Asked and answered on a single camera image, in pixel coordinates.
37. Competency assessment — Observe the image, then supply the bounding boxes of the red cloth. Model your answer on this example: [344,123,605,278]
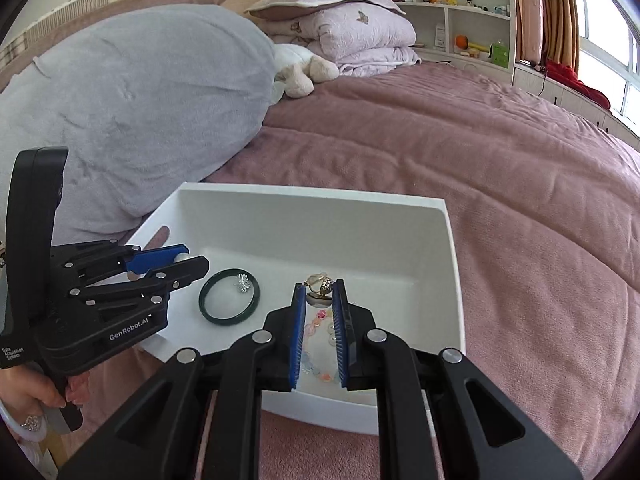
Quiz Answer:
[546,60,611,110]

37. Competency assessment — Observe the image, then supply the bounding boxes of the silver charm earring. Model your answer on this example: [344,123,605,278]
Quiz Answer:
[236,273,253,294]

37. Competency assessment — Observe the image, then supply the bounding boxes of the pink suitcase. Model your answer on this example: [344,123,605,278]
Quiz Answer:
[520,0,544,65]

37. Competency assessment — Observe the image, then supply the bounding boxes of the grey pillow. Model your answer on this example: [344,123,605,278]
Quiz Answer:
[1,4,276,244]

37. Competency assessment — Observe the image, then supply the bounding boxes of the white display shelf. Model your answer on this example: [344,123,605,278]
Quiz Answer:
[394,0,516,84]

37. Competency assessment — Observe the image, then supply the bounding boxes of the white plush toy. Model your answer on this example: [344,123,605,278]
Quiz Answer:
[272,44,340,103]

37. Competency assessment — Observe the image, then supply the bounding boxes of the white storage box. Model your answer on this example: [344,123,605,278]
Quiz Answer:
[92,181,468,437]

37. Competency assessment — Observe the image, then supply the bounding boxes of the window frame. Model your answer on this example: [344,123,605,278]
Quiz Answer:
[576,0,639,131]

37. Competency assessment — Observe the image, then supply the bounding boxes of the pastel beaded bracelet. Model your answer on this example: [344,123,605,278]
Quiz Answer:
[299,309,342,384]

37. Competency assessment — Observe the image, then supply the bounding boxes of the dark green bangle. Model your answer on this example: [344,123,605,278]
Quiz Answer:
[198,268,262,326]

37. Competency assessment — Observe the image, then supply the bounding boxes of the small gold earring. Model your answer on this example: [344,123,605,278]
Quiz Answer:
[304,272,333,308]

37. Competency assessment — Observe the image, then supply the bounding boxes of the folded lilac quilt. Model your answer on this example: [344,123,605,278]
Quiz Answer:
[259,2,420,77]

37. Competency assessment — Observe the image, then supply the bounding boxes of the pink bed blanket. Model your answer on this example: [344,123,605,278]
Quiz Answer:
[204,63,639,479]

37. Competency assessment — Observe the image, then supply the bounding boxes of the white window seat cabinets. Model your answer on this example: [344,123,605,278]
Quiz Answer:
[513,63,639,151]

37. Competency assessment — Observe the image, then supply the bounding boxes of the patchwork headboard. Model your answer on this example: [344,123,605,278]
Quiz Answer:
[1,0,259,88]

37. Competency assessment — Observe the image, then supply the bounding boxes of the left brown curtain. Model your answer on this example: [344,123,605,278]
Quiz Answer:
[515,0,579,73]

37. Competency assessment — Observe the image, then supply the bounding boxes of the person's left hand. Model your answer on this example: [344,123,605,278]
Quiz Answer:
[1,365,90,442]

